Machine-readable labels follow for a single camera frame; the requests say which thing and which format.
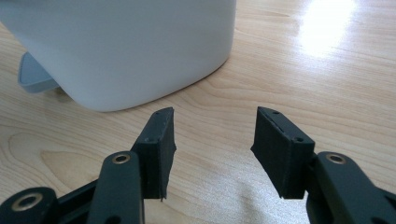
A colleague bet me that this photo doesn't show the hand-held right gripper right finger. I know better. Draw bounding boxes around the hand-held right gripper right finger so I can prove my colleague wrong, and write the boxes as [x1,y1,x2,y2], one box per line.
[250,105,317,200]

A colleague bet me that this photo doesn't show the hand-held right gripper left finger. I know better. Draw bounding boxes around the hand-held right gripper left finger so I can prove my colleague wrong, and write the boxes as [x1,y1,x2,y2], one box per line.
[130,106,177,202]

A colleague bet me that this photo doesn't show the white grey pedal bin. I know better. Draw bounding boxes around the white grey pedal bin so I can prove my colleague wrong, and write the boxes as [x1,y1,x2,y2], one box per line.
[0,0,237,113]

